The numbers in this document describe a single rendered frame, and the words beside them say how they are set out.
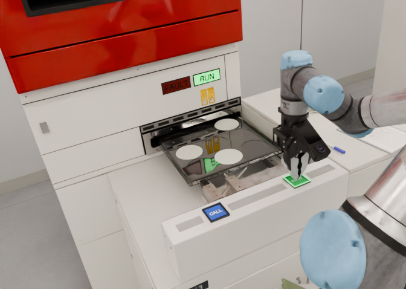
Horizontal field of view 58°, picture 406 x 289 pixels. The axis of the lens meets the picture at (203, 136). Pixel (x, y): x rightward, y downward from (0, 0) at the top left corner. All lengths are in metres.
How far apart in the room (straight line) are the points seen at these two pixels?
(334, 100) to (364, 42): 3.41
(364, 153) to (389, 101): 0.40
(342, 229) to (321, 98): 0.33
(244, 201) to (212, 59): 0.64
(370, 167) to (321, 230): 0.63
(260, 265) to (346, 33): 3.16
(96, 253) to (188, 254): 0.81
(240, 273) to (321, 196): 0.32
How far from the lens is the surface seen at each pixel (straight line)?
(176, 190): 1.31
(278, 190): 1.06
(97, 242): 1.68
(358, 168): 1.18
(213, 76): 1.48
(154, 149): 1.49
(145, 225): 1.21
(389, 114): 0.86
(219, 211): 0.99
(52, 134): 1.39
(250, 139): 1.41
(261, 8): 3.33
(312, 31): 3.72
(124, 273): 1.85
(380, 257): 0.59
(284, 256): 1.18
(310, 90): 0.82
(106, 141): 1.43
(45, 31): 1.23
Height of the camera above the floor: 1.62
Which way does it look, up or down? 30 degrees down
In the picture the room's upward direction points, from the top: 7 degrees counter-clockwise
